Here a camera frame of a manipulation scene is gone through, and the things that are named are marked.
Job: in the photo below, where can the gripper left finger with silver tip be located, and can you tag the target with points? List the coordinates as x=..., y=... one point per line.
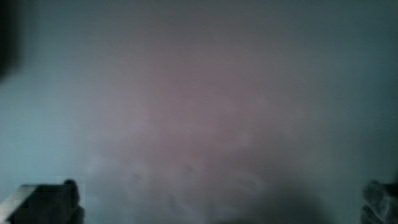
x=44, y=204

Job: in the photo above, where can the gripper right finger with black tip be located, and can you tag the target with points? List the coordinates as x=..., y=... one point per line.
x=378, y=212

